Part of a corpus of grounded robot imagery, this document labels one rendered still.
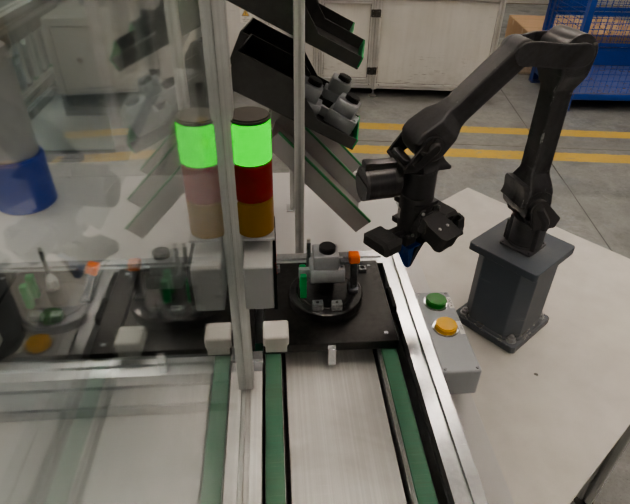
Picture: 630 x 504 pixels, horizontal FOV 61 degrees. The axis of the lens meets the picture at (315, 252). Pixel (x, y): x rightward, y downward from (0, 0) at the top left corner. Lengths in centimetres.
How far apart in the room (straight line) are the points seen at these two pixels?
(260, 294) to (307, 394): 30
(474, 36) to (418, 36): 47
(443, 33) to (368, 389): 423
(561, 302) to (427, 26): 383
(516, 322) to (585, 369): 16
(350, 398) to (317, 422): 7
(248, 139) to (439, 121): 34
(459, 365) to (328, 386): 23
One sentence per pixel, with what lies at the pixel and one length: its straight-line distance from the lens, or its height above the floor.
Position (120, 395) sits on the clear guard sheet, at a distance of 21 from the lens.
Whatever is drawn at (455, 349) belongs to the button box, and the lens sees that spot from 99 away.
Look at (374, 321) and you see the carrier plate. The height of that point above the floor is 97.
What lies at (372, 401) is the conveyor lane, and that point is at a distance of 94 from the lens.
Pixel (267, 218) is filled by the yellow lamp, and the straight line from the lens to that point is 67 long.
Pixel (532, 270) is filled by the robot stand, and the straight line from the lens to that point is 104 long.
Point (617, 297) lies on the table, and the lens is 141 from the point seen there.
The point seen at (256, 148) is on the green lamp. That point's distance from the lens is 62.
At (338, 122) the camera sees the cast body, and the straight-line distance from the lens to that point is 113.
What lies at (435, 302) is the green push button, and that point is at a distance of 105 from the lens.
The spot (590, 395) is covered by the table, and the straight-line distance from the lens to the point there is 114.
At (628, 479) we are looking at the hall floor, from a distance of 221.
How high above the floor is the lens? 164
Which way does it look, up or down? 36 degrees down
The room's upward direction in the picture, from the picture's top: 1 degrees clockwise
